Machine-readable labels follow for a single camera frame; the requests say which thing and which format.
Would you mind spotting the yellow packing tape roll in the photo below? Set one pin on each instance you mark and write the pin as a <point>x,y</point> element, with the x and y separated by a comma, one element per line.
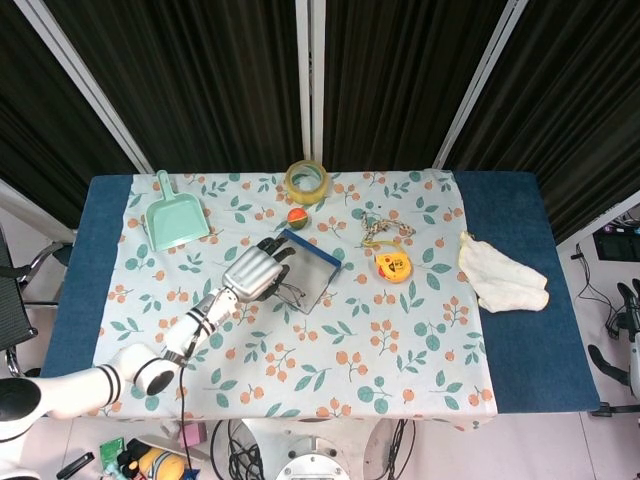
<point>320,187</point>

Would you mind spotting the green circuit board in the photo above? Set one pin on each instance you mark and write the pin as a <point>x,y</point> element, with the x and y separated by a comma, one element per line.
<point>111,450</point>

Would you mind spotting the yellow tape measure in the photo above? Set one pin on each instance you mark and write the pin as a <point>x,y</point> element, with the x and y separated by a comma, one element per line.
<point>394,265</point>

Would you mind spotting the dark monitor screen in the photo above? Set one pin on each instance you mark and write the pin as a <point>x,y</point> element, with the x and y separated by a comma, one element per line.
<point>617,245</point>

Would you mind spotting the floral fruit print tablecloth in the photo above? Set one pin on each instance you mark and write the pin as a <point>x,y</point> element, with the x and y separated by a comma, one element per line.
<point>350,340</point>

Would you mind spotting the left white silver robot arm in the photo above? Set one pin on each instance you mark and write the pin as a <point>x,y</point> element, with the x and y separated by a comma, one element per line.
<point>75,390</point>

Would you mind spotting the orange green small ball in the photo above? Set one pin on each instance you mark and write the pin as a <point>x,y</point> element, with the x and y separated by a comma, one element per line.
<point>297,218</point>

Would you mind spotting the blue box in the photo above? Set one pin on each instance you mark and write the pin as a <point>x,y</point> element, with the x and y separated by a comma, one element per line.
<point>312,280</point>

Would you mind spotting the yellow minion plush toy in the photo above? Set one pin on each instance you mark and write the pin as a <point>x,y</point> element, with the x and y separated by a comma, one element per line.
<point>160,465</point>

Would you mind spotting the wire-rimmed eyeglasses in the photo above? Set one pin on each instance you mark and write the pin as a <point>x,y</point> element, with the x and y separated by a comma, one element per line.
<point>294,295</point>

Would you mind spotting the black pleated curtain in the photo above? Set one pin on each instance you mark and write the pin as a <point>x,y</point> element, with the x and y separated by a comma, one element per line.
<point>225,75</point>

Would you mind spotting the mint green plastic dustpan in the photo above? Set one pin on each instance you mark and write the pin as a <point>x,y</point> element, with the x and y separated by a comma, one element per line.
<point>175,222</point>

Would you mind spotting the blue table cover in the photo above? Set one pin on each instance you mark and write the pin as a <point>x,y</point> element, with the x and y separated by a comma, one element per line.
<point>525,350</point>

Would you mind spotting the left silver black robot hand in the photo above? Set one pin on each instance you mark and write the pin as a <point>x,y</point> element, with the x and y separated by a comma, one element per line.
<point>250,275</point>

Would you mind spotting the white black equipment stand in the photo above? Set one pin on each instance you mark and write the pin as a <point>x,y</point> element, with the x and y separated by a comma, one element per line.
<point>607,367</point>

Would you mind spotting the white cloth yellow trim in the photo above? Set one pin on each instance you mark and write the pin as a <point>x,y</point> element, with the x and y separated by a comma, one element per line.
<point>500,280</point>

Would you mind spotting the black remote-like device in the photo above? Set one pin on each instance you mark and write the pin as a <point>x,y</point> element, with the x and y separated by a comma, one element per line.
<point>75,466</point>

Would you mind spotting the pink small box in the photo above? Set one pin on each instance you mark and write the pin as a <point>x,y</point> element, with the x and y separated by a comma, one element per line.
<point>194,433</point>

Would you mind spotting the black office chair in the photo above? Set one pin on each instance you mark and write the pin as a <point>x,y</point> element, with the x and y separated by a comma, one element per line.
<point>15,310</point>

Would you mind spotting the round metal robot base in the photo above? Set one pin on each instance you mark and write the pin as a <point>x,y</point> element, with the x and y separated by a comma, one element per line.
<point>312,465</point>

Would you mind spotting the white metal frame post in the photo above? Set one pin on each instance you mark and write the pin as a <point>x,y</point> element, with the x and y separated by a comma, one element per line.
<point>480,85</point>
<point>82,85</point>
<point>302,75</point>
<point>35,210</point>
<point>600,220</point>

